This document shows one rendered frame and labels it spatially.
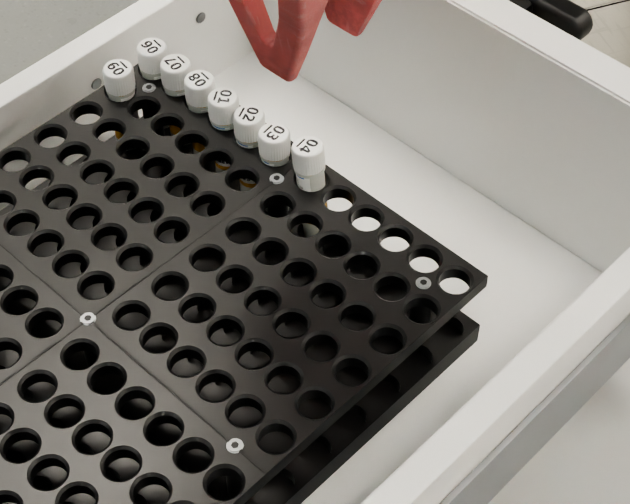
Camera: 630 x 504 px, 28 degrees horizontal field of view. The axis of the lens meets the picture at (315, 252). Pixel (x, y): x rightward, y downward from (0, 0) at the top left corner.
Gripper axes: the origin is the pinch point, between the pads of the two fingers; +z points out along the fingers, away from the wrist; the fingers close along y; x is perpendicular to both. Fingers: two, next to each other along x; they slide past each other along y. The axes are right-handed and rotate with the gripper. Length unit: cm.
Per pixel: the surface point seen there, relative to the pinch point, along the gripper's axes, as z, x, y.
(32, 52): 94, 110, 52
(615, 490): 21.3, -13.0, 5.4
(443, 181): 13.4, 0.0, 8.4
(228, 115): 6.2, 4.2, -0.4
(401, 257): 7.2, -5.0, -0.6
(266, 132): 5.8, 2.1, -0.4
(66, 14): 94, 113, 61
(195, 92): 5.9, 5.8, -0.6
